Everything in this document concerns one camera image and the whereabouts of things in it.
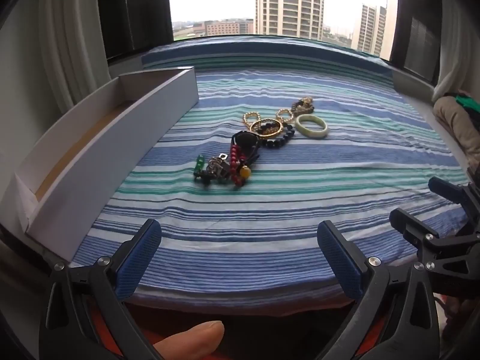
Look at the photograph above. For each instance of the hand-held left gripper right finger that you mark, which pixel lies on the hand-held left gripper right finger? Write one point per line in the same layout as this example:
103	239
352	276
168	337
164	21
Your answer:
337	255

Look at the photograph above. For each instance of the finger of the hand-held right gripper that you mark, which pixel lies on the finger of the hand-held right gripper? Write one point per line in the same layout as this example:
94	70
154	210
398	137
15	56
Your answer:
446	189
412	225

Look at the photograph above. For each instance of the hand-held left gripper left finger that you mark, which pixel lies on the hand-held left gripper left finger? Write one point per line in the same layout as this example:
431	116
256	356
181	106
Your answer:
138	255

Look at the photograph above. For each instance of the long white cardboard box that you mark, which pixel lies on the long white cardboard box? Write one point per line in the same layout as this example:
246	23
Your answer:
112	150

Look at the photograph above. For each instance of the gold filigree bangle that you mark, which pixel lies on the gold filigree bangle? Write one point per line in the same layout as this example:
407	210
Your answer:
270	135

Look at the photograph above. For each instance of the person's left hand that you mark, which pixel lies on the person's left hand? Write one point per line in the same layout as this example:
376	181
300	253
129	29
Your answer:
191	339

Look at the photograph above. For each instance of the blue green striped bed sheet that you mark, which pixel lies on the blue green striped bed sheet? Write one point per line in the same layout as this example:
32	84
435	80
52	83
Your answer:
300	195

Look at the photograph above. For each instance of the green charm pendant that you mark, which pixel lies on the green charm pendant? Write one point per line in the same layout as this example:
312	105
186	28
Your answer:
199	162

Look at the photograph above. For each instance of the white sheer curtain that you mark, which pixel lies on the white sheer curtain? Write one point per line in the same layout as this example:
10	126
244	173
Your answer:
455	67

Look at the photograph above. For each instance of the pale green jade bangle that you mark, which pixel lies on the pale green jade bangle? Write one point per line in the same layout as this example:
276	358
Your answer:
313	134

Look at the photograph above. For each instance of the dark louvred window panel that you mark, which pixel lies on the dark louvred window panel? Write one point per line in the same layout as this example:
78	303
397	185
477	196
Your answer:
416	22

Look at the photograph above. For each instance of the slim grey apartment building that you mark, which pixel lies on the slim grey apartment building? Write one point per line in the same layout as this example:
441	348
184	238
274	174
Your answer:
371	30

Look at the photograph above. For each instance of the white pleated curtain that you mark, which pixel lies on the white pleated curtain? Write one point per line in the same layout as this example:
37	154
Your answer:
71	37

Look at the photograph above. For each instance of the tall grey tower building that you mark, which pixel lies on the tall grey tower building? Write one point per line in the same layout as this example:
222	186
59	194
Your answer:
288	3

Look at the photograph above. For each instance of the dark window screen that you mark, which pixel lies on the dark window screen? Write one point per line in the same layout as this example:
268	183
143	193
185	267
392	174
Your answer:
135	11

